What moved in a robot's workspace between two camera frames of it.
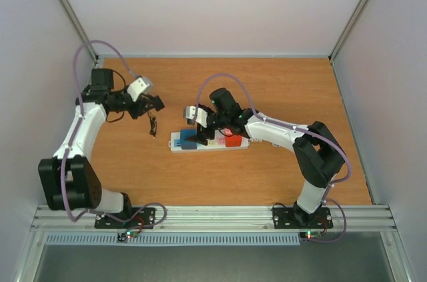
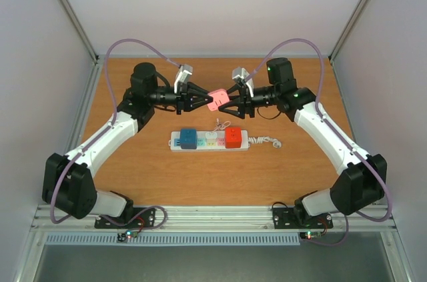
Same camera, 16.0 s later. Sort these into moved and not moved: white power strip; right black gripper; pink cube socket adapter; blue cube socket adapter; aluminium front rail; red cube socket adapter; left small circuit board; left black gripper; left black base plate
Moved: left black gripper; pink cube socket adapter; right black gripper
Not moved: left black base plate; left small circuit board; aluminium front rail; blue cube socket adapter; red cube socket adapter; white power strip
